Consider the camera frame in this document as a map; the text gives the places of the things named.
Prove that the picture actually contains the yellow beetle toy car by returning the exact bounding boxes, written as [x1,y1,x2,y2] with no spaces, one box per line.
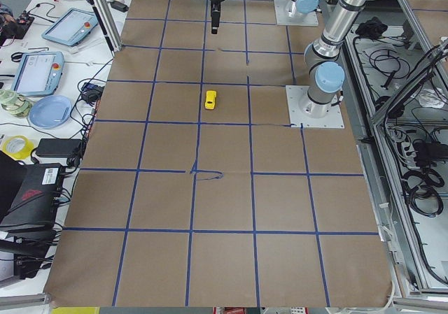
[204,90,217,110]

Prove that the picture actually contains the far blue teach pendant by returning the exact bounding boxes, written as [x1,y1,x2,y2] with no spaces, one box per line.
[41,8,98,47]

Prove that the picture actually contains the blue teach pendant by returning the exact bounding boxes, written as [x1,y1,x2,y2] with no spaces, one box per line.
[12,52,65,97]
[41,8,98,47]

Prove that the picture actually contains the brown paper table mat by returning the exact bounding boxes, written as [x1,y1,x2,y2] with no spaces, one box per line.
[45,0,391,307]

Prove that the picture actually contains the near blue teach pendant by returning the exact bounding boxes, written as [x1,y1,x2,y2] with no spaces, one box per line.
[12,52,65,97]

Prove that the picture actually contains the light blue plate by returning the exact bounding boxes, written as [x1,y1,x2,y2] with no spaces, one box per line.
[28,95,72,129]

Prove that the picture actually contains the black power adapter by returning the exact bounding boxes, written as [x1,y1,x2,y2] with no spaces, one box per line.
[35,138,81,158]

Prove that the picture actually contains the green tape rolls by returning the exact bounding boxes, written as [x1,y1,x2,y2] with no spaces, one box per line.
[0,90,33,117]

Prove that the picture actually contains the yellow tape roll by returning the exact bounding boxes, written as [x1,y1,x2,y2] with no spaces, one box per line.
[1,135,34,160]

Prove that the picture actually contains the black computer box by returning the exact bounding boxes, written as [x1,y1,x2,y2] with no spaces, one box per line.
[1,152,65,237]

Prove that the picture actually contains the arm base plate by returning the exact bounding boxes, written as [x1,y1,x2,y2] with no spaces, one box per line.
[274,0,319,27]
[286,85,344,129]

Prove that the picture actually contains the aluminium frame post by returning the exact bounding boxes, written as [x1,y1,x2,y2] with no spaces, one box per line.
[87,0,123,52]

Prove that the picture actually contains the black cable coil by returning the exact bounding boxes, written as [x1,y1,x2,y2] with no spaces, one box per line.
[402,169,444,219]

